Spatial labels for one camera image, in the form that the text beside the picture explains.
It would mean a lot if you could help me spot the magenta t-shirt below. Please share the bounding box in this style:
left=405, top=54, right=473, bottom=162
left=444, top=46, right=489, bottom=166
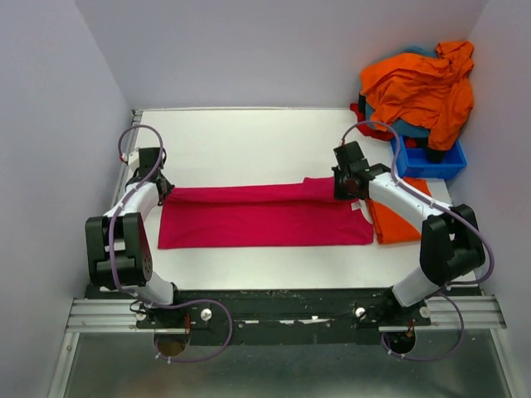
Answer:
left=158, top=177, right=373, bottom=250

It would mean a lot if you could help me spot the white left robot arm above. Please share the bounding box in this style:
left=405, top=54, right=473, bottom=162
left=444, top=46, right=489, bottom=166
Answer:
left=85, top=148, right=184, bottom=328

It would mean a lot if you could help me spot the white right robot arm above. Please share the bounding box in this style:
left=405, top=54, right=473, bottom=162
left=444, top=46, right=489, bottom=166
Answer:
left=333, top=141, right=485, bottom=325

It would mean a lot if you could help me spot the red t-shirt in pile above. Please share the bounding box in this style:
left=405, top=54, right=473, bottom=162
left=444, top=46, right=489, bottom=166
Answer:
left=350, top=103, right=394, bottom=142

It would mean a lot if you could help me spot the blue plastic bin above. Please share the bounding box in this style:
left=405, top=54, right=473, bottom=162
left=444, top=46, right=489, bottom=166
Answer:
left=396, top=136, right=467, bottom=180

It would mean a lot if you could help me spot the folded orange t-shirt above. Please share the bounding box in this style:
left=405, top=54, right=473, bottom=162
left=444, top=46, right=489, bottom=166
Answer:
left=366, top=194, right=421, bottom=245

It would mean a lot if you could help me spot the crumpled orange t-shirt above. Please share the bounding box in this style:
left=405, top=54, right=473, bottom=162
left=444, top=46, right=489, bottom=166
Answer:
left=360, top=41, right=475, bottom=151

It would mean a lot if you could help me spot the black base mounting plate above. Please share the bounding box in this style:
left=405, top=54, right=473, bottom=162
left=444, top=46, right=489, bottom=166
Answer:
left=85, top=281, right=435, bottom=347

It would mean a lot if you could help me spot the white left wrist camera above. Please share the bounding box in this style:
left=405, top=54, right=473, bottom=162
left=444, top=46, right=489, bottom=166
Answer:
left=119, top=148, right=139, bottom=169

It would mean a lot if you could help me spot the aluminium extrusion rail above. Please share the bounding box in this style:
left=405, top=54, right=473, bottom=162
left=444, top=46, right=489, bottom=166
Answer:
left=65, top=297, right=144, bottom=332

